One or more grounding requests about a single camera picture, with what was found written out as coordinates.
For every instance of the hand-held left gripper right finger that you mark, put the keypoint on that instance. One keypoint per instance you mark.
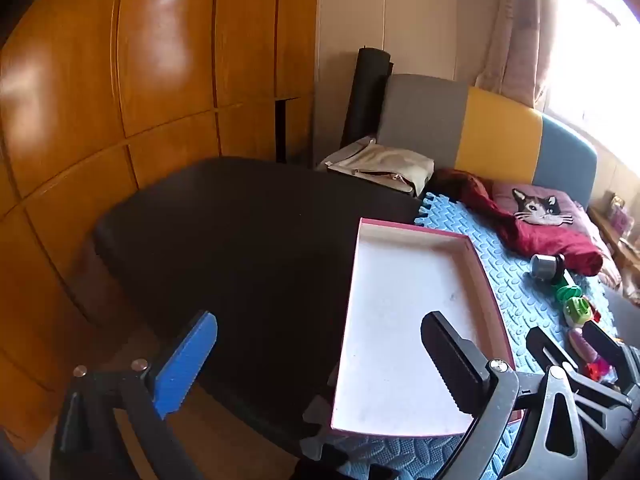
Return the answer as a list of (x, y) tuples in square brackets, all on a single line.
[(450, 355)]

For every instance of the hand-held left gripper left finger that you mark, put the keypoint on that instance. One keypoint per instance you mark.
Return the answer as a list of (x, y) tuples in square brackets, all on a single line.
[(185, 365)]

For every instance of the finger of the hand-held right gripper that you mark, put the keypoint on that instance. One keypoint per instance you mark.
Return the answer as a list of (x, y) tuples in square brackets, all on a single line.
[(607, 350), (547, 350)]

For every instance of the purple flanged cup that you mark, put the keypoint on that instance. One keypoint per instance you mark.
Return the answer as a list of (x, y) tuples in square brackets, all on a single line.
[(581, 346)]

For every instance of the green plug-in device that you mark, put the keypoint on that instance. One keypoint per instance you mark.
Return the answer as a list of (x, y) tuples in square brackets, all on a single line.
[(577, 311)]

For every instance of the teal flanged spool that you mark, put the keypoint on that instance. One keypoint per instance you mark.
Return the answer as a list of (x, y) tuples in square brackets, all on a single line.
[(570, 291)]

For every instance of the pink shallow cardboard box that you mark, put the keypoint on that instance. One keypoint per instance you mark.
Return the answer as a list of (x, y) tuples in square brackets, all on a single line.
[(400, 310)]

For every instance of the red plastic toy piece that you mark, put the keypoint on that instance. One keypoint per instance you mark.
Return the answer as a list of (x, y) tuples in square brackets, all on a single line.
[(595, 371)]

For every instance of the blue foam puzzle mat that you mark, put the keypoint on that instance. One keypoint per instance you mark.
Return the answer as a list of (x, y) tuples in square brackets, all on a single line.
[(510, 280)]

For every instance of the pink quilt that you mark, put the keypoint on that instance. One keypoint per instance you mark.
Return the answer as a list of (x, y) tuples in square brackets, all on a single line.
[(607, 267)]

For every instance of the wooden desk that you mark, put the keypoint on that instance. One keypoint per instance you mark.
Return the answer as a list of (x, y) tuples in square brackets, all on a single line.
[(625, 252)]

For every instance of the maroon cloth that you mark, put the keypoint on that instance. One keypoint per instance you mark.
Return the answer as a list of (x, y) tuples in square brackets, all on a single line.
[(540, 245)]

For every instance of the black padded massage table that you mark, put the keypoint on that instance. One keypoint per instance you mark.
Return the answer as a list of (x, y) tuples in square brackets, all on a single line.
[(225, 260)]

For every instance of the purple box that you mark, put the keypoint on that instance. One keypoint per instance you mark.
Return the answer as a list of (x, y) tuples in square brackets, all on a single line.
[(619, 220)]

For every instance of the pink cat print pillow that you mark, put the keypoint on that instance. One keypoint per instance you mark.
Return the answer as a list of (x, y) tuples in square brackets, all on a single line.
[(540, 205)]

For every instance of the rust brown cloth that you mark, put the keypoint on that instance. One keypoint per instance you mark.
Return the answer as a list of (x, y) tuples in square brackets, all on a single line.
[(450, 182)]

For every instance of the beige tote bag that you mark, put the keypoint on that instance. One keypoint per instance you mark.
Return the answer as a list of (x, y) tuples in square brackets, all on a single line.
[(385, 165)]

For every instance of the grey yellow blue headboard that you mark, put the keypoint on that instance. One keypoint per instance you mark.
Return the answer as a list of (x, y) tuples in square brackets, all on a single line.
[(500, 130)]

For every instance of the bright window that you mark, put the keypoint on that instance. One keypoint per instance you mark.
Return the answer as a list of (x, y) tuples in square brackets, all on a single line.
[(600, 85)]

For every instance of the black rolled mat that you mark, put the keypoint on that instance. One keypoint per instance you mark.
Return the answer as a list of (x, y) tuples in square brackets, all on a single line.
[(365, 95)]

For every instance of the beige patterned curtain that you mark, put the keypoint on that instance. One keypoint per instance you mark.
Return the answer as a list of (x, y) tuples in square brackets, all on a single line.
[(515, 35)]

